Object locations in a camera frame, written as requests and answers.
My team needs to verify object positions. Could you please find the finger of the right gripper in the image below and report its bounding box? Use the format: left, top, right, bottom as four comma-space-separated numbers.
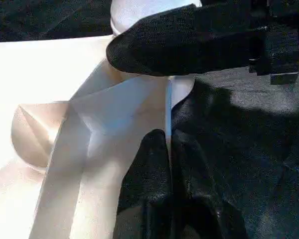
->
106, 3, 265, 77

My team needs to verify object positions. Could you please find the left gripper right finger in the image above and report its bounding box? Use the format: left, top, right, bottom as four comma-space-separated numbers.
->
170, 130, 248, 239

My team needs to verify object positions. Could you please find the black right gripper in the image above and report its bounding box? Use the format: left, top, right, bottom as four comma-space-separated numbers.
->
249, 0, 299, 86

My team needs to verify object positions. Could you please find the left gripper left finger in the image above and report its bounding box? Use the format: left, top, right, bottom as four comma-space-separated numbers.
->
113, 128, 175, 239

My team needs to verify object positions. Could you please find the white plastic table leg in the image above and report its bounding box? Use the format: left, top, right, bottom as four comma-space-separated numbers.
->
110, 0, 203, 36

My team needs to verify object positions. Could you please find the white plastic table top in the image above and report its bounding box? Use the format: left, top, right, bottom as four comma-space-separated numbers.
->
0, 34, 196, 239

